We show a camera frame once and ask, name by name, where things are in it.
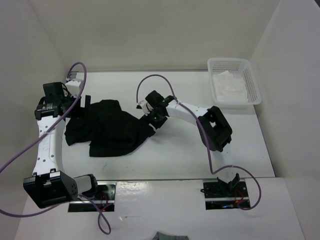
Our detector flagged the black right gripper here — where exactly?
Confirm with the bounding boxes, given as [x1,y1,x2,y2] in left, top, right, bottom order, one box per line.
[138,107,168,138]

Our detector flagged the black pleated skirt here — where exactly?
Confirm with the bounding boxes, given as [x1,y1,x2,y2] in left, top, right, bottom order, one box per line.
[65,99,156,158]

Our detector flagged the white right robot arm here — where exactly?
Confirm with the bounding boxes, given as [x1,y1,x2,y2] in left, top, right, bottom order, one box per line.
[137,90,233,175]

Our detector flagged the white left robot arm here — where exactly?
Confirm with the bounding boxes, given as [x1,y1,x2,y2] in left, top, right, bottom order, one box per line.
[23,79,100,209]

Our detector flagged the white cloth in basket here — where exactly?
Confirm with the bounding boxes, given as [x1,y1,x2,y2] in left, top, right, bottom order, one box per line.
[212,70,248,103]

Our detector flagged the white perforated plastic basket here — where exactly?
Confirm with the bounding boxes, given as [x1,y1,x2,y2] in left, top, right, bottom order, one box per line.
[207,57,262,108]

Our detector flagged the grey folded cloth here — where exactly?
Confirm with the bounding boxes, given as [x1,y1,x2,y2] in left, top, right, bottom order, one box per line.
[152,232,189,240]

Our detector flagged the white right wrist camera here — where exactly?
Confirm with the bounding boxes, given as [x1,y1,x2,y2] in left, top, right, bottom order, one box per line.
[136,100,153,113]

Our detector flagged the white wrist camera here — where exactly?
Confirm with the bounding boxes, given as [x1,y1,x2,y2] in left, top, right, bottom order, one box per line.
[136,100,153,113]
[65,78,83,98]

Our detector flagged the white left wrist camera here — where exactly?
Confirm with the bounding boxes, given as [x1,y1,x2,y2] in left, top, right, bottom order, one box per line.
[65,78,83,98]

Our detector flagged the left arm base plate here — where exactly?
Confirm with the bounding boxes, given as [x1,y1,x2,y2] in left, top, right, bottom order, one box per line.
[67,181,117,213]

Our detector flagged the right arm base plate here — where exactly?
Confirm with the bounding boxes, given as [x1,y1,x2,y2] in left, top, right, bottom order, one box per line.
[200,180,251,210]

